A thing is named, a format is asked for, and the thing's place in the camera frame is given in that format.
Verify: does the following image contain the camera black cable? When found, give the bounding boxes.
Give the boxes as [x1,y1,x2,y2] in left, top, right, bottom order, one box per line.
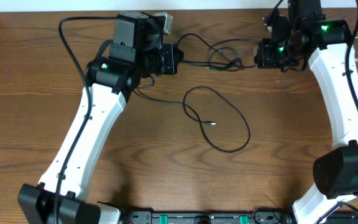
[268,0,358,224]
[53,16,119,224]

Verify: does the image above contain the black usb cable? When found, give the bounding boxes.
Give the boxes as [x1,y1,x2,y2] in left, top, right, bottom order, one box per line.
[176,32,260,72]
[132,86,252,154]

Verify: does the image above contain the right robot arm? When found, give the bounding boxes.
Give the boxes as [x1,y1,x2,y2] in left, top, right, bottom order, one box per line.
[254,0,358,223]

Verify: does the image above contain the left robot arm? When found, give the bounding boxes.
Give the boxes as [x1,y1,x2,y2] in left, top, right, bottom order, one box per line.
[18,11,183,223]

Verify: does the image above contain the left camera black cable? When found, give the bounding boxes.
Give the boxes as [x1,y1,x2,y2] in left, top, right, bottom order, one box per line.
[53,16,119,224]

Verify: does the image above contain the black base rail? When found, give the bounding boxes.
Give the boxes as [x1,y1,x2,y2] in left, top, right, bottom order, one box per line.
[98,202,358,224]

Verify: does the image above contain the right camera black cable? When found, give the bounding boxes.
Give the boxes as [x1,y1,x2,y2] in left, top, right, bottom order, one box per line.
[268,0,358,224]

